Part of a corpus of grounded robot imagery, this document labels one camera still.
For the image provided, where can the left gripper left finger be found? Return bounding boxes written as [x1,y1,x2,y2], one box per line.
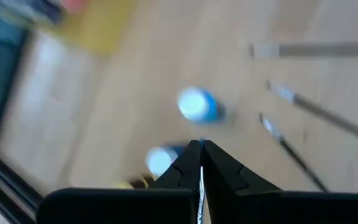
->
[150,139,202,224]

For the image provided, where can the black aluminium table frame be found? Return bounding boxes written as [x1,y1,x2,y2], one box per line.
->
[0,0,45,224]

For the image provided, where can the yellow translucent plastic bin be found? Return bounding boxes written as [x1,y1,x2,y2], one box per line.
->
[0,0,136,58]

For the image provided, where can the small yellow black-labelled paint bottle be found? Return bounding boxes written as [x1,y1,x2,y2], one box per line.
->
[113,175,155,190]

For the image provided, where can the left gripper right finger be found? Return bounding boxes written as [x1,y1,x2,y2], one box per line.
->
[203,139,282,224]

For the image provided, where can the small dark blue paint bottle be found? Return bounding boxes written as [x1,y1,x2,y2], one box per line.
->
[144,142,188,179]

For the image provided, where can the small light blue paint bottle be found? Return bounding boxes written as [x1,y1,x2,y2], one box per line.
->
[177,86,228,125]

